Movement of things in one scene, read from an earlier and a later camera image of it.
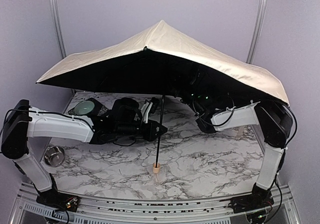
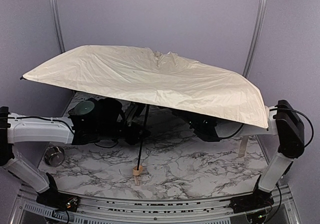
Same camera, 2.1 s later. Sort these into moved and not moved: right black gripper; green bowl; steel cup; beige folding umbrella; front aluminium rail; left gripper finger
Moved: right black gripper; beige folding umbrella; left gripper finger
Not moved: green bowl; steel cup; front aluminium rail
